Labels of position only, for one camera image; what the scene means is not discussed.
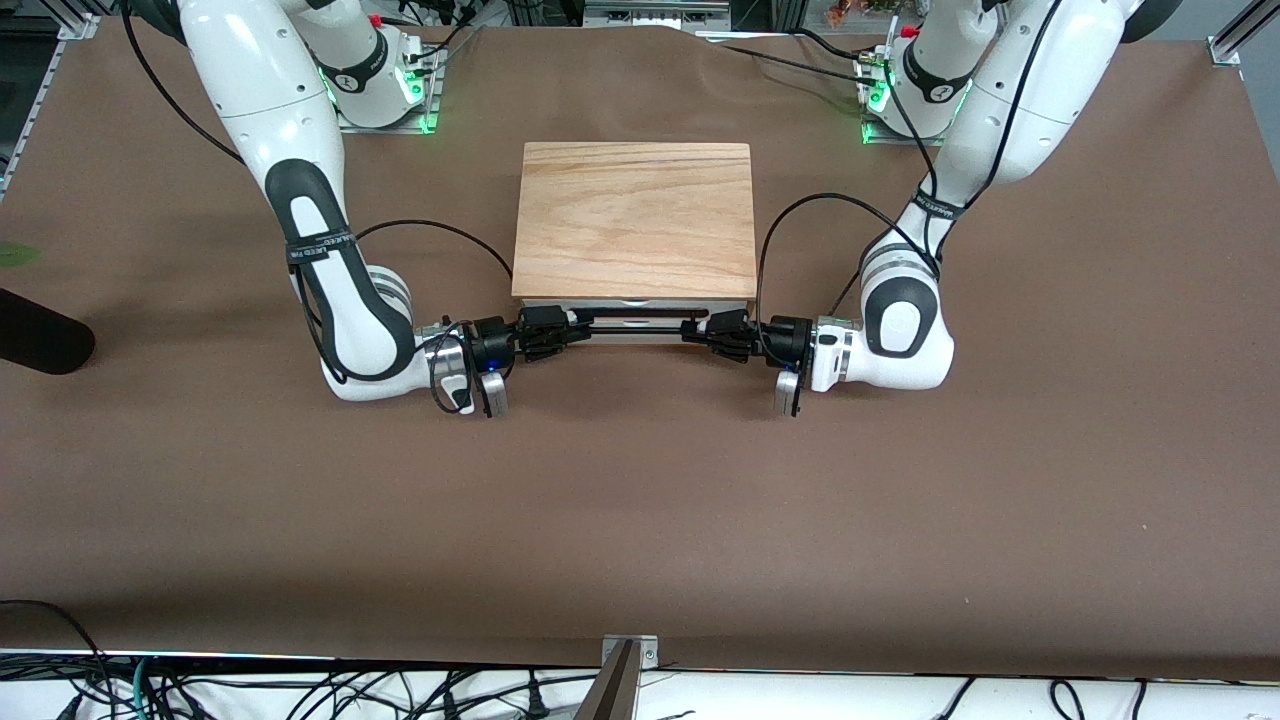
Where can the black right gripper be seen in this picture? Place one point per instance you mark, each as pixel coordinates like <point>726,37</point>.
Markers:
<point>492,342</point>

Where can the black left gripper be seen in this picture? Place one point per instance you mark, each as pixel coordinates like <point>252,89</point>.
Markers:
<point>787,338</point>

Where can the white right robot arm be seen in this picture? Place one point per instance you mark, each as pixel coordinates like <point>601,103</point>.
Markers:
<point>305,200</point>

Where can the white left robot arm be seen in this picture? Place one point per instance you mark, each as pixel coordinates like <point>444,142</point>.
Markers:
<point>905,330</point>

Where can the wooden drawer cabinet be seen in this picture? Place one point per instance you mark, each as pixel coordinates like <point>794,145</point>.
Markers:
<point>635,215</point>

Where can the brown table cover sheet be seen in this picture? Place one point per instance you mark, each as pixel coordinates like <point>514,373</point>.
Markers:
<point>640,500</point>

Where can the black foam cylinder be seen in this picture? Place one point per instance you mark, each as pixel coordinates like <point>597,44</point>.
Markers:
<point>38,335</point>

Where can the green leaf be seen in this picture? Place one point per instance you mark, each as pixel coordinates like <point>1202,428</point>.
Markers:
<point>18,254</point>

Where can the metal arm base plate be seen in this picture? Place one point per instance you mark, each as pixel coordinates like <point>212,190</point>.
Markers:
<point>872,125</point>
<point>432,100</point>

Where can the metal bracket with dark beam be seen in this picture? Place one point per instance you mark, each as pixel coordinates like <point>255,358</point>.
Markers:
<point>620,680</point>

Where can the aluminium frame profile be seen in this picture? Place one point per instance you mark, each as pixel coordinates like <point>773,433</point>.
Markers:
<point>1240,35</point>
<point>80,18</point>

